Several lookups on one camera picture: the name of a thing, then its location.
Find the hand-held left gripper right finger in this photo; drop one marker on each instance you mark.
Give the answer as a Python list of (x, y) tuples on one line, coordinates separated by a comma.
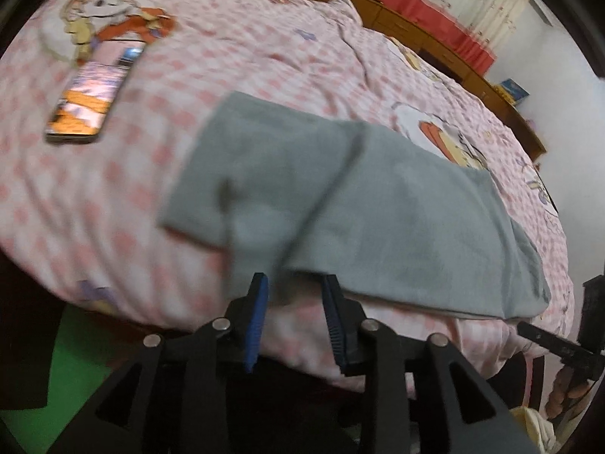
[(333, 321)]

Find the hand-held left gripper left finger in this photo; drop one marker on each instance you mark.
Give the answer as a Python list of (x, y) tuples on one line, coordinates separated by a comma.
[(256, 321)]

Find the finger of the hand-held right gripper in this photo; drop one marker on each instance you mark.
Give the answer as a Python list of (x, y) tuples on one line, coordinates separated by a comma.
[(557, 344)]

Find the grey pants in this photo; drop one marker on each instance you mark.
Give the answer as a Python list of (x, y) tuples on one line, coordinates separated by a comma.
[(378, 208)]

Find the person's right hand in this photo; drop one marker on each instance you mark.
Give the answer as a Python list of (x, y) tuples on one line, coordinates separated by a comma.
[(565, 388)]

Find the white cloth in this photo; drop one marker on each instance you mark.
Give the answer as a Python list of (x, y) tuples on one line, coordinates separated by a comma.
[(536, 428)]

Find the blue book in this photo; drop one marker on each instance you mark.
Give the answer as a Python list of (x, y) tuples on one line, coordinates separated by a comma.
[(515, 90)]

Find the pink checked printed blanket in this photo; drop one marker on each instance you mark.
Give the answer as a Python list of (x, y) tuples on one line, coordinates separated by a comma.
[(264, 56)]

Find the smartphone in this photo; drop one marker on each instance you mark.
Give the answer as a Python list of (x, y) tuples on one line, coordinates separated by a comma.
[(92, 92)]

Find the wooden headboard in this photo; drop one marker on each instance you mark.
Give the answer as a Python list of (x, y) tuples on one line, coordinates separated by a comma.
[(425, 42)]

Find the red curtain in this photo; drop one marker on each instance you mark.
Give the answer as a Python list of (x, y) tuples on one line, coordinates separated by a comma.
[(425, 7)]

